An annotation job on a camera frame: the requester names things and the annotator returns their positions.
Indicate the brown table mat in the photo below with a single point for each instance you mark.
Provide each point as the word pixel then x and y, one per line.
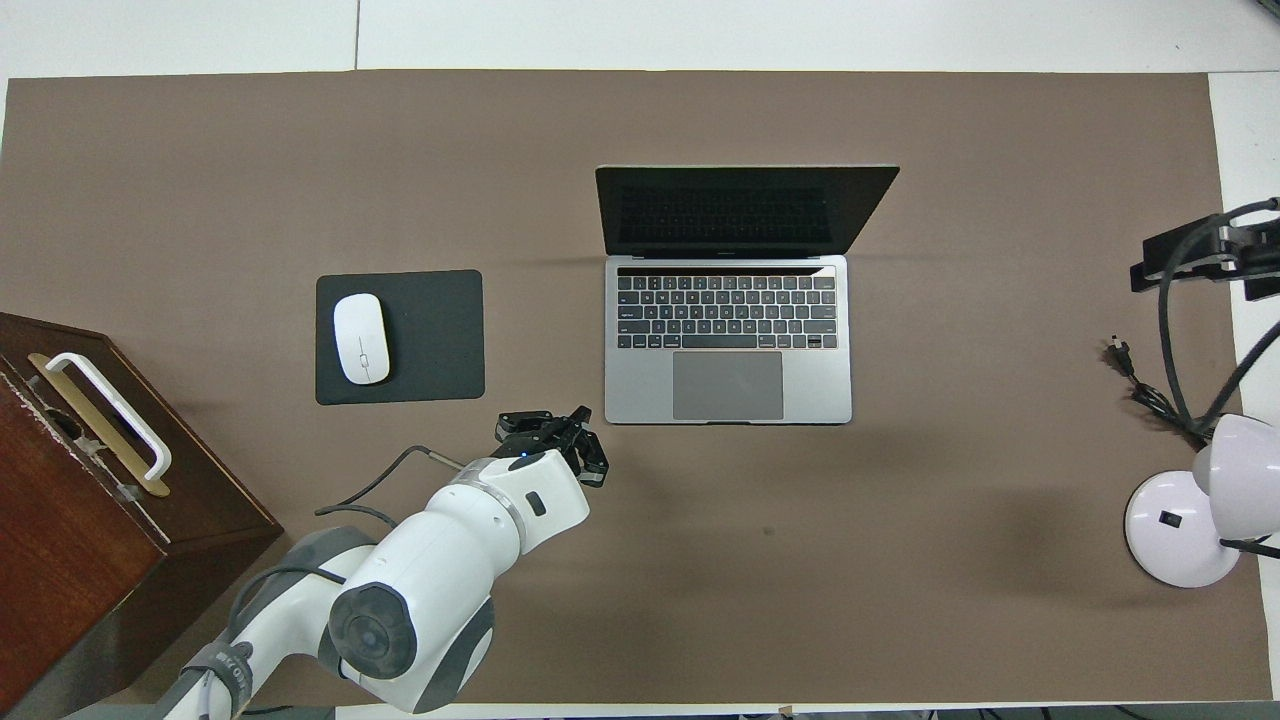
pixel 600 600

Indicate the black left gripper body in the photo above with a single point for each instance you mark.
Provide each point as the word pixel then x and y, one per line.
pixel 545 445

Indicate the white desk lamp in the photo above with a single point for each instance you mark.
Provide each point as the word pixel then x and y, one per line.
pixel 1170 530

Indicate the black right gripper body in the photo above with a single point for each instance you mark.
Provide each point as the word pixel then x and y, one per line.
pixel 1258 262

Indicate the silver grey laptop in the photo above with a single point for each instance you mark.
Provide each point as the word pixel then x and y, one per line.
pixel 730 385

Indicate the dark brown wooden box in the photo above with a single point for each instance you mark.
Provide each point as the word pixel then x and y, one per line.
pixel 90 560

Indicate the white computer mouse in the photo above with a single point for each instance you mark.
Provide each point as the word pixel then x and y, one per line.
pixel 361 340

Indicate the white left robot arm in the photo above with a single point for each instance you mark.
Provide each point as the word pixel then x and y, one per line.
pixel 450 570

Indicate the black mouse pad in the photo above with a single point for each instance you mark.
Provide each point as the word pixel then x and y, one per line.
pixel 435 340

